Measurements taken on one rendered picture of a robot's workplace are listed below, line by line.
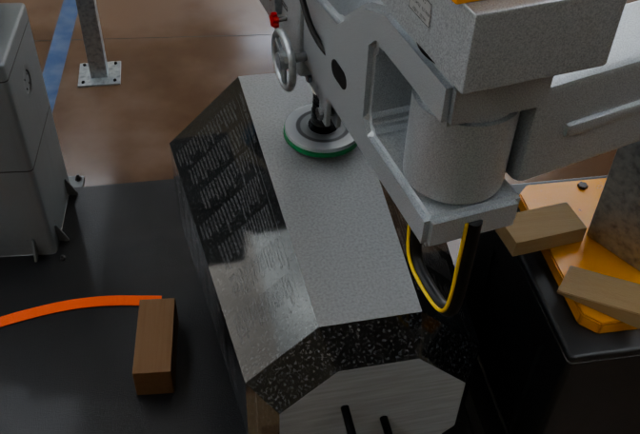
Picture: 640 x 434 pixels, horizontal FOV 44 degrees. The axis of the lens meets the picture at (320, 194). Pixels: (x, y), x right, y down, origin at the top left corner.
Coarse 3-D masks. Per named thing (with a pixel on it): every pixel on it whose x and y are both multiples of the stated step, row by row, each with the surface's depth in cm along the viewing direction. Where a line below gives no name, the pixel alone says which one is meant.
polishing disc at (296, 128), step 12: (300, 108) 225; (288, 120) 221; (300, 120) 221; (288, 132) 217; (300, 132) 217; (312, 132) 217; (336, 132) 218; (348, 132) 218; (300, 144) 213; (312, 144) 214; (324, 144) 214; (336, 144) 214; (348, 144) 214
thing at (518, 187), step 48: (480, 240) 234; (480, 288) 238; (528, 288) 201; (480, 336) 244; (528, 336) 206; (576, 336) 185; (624, 336) 186; (480, 384) 246; (528, 384) 207; (576, 384) 189; (624, 384) 192; (480, 432) 247; (528, 432) 210; (576, 432) 205; (624, 432) 210
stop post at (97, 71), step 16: (80, 0) 356; (80, 16) 362; (96, 16) 363; (96, 32) 368; (96, 48) 374; (80, 64) 393; (96, 64) 379; (112, 64) 394; (80, 80) 382; (96, 80) 383; (112, 80) 383
